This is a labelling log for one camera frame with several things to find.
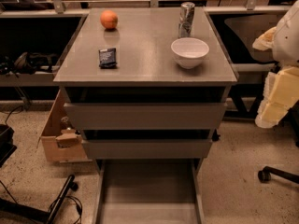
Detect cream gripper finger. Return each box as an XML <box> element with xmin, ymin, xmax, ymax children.
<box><xmin>252</xmin><ymin>27</ymin><xmax>277</xmax><ymax>51</ymax></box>
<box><xmin>255</xmin><ymin>66</ymin><xmax>299</xmax><ymax>129</ymax></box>

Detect dark blue rxbar wrapper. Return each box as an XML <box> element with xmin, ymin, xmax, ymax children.
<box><xmin>99</xmin><ymin>48</ymin><xmax>117</xmax><ymax>68</ymax></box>

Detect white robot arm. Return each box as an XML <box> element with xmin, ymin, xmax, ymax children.
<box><xmin>252</xmin><ymin>1</ymin><xmax>299</xmax><ymax>128</ymax></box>

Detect grey drawer cabinet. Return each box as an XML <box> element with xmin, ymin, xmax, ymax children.
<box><xmin>53</xmin><ymin>7</ymin><xmax>239</xmax><ymax>105</ymax></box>

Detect grey open bottom drawer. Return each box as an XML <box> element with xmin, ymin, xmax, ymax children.
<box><xmin>93</xmin><ymin>160</ymin><xmax>205</xmax><ymax>224</ymax></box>

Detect grey middle drawer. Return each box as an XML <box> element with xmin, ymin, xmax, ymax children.
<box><xmin>82</xmin><ymin>139</ymin><xmax>212</xmax><ymax>160</ymax></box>

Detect grey top drawer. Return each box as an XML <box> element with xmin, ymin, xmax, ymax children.
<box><xmin>64</xmin><ymin>103</ymin><xmax>226</xmax><ymax>130</ymax></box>

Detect black office chair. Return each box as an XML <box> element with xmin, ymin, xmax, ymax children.
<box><xmin>223</xmin><ymin>14</ymin><xmax>299</xmax><ymax>185</ymax></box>

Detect white ceramic bowl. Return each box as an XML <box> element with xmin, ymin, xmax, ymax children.
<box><xmin>171</xmin><ymin>37</ymin><xmax>209</xmax><ymax>69</ymax></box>

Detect silver drink can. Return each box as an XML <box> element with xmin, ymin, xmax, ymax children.
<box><xmin>178</xmin><ymin>2</ymin><xmax>195</xmax><ymax>38</ymax></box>

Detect orange fruit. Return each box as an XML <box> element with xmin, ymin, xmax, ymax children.
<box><xmin>100</xmin><ymin>10</ymin><xmax>118</xmax><ymax>30</ymax></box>

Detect open cardboard box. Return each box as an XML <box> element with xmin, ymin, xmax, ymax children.
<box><xmin>40</xmin><ymin>92</ymin><xmax>89</xmax><ymax>162</ymax></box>

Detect black headphones on shelf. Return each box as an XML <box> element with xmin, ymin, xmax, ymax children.
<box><xmin>14</xmin><ymin>52</ymin><xmax>59</xmax><ymax>75</ymax></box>

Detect black equipment at left edge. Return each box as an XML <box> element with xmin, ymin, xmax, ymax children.
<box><xmin>0</xmin><ymin>124</ymin><xmax>17</xmax><ymax>167</ymax></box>

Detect black stand with cable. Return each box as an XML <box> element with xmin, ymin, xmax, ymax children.
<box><xmin>0</xmin><ymin>175</ymin><xmax>83</xmax><ymax>224</ymax></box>

